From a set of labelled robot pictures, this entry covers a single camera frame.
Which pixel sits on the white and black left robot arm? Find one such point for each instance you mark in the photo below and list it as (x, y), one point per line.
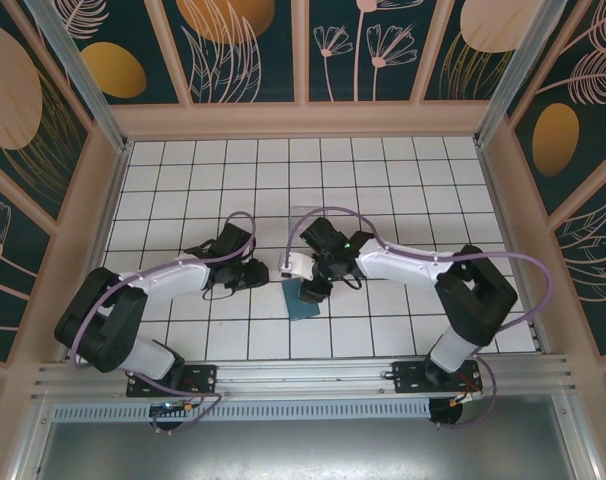
(173, 272)

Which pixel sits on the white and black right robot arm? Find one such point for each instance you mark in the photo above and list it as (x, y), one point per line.
(408, 262)

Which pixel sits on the grey metal sheet panel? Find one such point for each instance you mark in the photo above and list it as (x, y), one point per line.
(303, 450)

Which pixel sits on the small green LED board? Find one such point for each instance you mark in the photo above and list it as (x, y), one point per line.
(168, 406)

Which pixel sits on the aluminium mounting rail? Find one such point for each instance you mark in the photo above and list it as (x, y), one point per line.
(308, 372)

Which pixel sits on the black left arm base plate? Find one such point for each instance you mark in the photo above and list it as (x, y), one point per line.
(203, 380)

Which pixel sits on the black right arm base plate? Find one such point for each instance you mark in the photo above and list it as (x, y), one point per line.
(408, 377)

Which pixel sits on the aluminium frame post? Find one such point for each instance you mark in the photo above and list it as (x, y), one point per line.
(80, 75)
(505, 75)

